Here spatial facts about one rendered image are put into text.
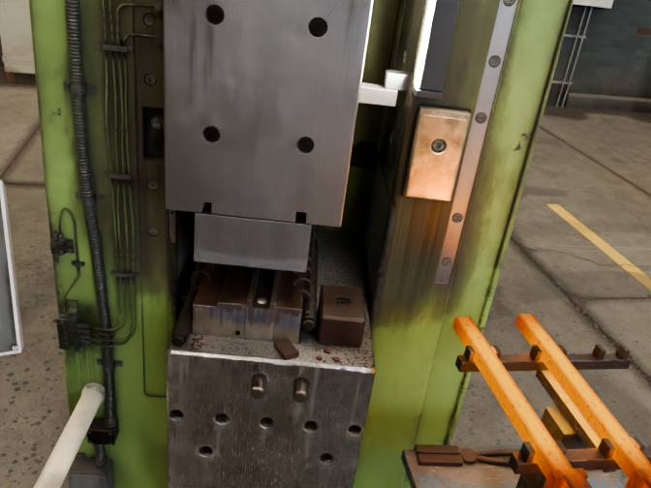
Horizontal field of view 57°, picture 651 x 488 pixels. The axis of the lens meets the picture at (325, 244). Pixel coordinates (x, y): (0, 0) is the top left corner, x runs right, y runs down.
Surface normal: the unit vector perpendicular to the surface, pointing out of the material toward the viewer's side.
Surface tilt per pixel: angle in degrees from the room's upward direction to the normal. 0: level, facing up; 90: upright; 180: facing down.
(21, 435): 0
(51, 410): 0
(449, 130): 90
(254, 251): 90
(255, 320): 90
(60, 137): 90
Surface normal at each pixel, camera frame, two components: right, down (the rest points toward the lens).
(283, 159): 0.00, 0.46
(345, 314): 0.11, -0.88
